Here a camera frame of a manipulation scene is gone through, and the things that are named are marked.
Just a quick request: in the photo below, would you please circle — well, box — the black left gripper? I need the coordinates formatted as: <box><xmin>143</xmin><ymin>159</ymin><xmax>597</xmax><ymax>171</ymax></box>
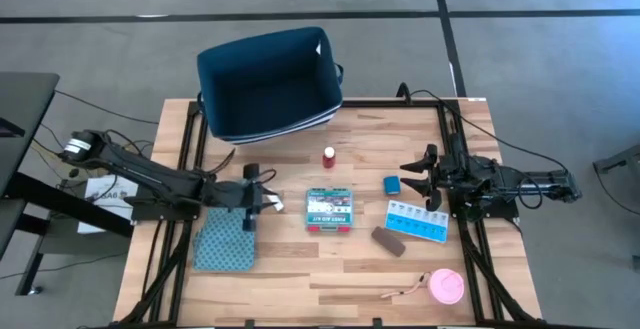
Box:
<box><xmin>214</xmin><ymin>162</ymin><xmax>285</xmax><ymax>234</ymax></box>

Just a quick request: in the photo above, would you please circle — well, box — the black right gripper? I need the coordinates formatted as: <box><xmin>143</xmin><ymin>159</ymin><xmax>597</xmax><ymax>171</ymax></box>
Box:
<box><xmin>399</xmin><ymin>143</ymin><xmax>455</xmax><ymax>213</ymax></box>

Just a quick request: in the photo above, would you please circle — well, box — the blue and white pill organizer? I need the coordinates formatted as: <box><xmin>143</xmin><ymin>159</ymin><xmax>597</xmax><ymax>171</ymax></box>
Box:
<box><xmin>384</xmin><ymin>199</ymin><xmax>450</xmax><ymax>244</ymax></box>

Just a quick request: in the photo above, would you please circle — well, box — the teal first aid kit box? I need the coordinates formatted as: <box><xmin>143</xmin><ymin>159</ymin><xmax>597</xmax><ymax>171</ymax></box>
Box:
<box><xmin>305</xmin><ymin>187</ymin><xmax>354</xmax><ymax>233</ymax></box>

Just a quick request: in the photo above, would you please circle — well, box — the navy blue fabric basket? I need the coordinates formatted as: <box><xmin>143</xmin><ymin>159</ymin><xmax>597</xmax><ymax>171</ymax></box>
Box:
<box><xmin>196</xmin><ymin>26</ymin><xmax>345</xmax><ymax>145</ymax></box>

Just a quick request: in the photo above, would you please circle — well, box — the pink cup with strap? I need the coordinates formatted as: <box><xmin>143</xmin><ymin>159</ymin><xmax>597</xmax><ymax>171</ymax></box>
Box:
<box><xmin>380</xmin><ymin>268</ymin><xmax>466</xmax><ymax>306</ymax></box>

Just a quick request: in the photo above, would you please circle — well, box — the teal patterned cloth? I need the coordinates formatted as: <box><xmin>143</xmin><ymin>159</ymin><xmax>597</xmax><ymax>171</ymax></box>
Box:
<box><xmin>192</xmin><ymin>206</ymin><xmax>257</xmax><ymax>273</ymax></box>

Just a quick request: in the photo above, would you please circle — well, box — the white paper sheet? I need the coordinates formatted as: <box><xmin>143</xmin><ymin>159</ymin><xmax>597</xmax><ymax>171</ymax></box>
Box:
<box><xmin>77</xmin><ymin>174</ymin><xmax>140</xmax><ymax>235</ymax></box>

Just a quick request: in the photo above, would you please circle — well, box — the grey metal stand leg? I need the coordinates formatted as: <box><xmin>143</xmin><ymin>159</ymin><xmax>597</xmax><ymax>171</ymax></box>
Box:
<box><xmin>592</xmin><ymin>142</ymin><xmax>640</xmax><ymax>175</ymax></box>

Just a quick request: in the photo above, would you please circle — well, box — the black desk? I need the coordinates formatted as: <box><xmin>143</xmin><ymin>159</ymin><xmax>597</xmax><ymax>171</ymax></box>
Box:
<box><xmin>0</xmin><ymin>71</ymin><xmax>135</xmax><ymax>298</ymax></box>

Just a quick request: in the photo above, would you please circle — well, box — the black aluminium table frame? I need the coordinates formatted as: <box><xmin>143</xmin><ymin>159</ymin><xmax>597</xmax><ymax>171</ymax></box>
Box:
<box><xmin>119</xmin><ymin>97</ymin><xmax>539</xmax><ymax>329</ymax></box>

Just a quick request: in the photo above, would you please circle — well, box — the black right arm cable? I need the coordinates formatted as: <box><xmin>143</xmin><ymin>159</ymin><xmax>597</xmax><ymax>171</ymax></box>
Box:
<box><xmin>396</xmin><ymin>81</ymin><xmax>571</xmax><ymax>173</ymax></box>

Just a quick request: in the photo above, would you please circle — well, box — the thin black floor cable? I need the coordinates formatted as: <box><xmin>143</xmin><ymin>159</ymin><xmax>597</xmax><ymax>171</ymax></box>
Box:
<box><xmin>53</xmin><ymin>88</ymin><xmax>160</xmax><ymax>126</ymax></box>

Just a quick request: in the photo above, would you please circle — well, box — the yellow cable by desk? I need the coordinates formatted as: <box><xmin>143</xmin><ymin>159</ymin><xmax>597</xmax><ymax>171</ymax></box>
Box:
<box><xmin>29</xmin><ymin>138</ymin><xmax>69</xmax><ymax>175</ymax></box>

